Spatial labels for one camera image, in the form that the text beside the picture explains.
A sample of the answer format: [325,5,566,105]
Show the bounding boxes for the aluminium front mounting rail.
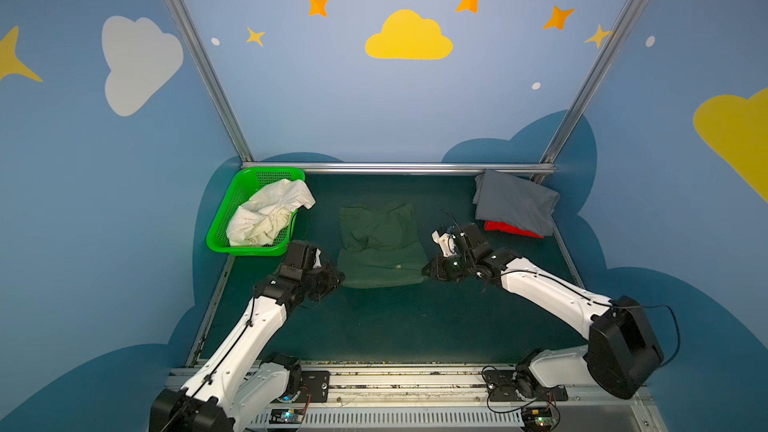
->
[165,363,666,431]

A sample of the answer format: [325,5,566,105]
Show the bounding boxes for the diagonal aluminium post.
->
[164,0,254,163]
[540,0,650,169]

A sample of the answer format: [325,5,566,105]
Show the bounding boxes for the folded grey t-shirt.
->
[473,170,560,237]

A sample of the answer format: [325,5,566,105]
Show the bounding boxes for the left diagonal aluminium post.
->
[164,0,254,163]

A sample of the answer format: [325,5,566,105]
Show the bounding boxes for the right diagonal aluminium post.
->
[540,0,650,169]

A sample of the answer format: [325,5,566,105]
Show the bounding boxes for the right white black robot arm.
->
[422,223,665,401]

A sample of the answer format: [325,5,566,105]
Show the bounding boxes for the horizontal aluminium back rail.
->
[242,161,556,176]

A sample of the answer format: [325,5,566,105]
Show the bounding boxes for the folded red t-shirt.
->
[484,221,543,239]

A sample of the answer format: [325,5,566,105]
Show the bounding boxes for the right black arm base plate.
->
[481,367,568,402]

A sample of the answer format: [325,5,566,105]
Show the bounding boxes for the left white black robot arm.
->
[148,241,344,431]

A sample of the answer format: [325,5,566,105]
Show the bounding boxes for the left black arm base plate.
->
[272,371,330,404]

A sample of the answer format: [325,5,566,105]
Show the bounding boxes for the cream white t-shirt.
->
[226,179,316,247]

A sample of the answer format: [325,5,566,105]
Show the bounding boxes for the small circuit board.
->
[268,409,305,427]
[521,407,557,432]

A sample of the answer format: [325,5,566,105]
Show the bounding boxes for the right small circuit board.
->
[521,407,557,432]

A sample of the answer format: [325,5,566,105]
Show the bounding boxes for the dark green t-shirt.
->
[337,203,428,289]

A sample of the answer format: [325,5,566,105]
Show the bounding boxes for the left small circuit board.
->
[268,409,305,427]

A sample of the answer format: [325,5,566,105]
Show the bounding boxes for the green plastic basket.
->
[206,167,305,257]

